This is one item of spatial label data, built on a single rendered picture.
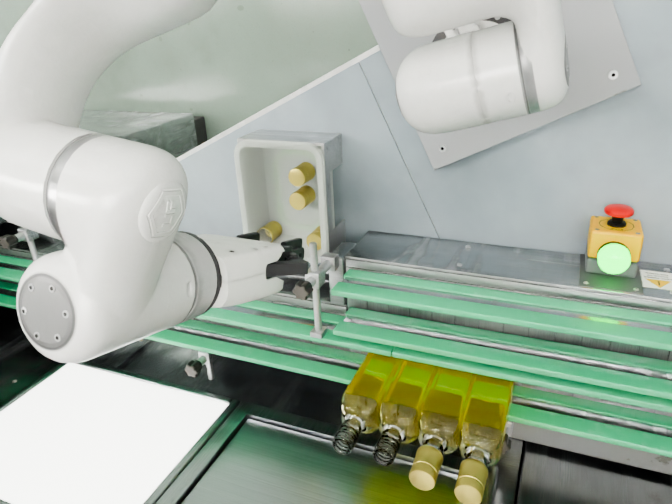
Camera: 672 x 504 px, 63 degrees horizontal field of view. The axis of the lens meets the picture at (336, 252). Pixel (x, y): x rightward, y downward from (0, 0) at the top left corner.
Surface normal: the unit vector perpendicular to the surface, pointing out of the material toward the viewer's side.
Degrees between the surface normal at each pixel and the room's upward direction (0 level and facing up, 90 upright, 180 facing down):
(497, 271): 90
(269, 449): 90
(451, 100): 12
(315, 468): 90
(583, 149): 0
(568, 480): 90
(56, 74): 79
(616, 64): 4
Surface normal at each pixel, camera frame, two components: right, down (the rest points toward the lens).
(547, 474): -0.04, -0.91
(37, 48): 0.65, 0.59
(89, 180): -0.25, -0.21
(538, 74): -0.24, 0.64
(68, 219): -0.41, 0.38
